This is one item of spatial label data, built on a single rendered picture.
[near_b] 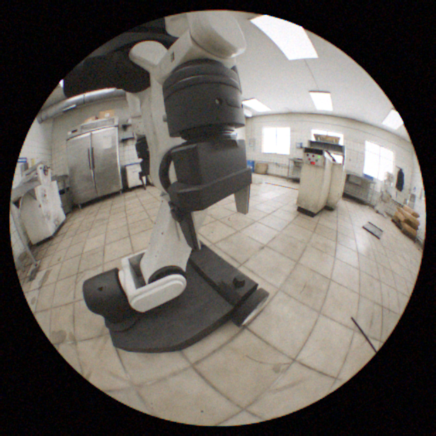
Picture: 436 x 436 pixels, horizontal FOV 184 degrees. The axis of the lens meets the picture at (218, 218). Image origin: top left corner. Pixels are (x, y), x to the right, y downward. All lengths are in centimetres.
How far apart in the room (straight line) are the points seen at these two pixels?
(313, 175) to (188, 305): 181
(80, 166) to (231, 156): 357
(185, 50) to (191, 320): 60
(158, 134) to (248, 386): 85
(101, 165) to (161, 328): 334
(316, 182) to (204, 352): 189
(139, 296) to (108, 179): 320
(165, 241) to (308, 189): 176
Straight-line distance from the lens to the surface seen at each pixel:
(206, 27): 16
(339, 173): 247
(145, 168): 58
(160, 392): 70
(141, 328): 55
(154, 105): 33
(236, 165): 16
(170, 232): 36
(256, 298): 51
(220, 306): 52
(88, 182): 357
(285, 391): 72
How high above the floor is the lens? 64
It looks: 26 degrees down
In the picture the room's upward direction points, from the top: straight up
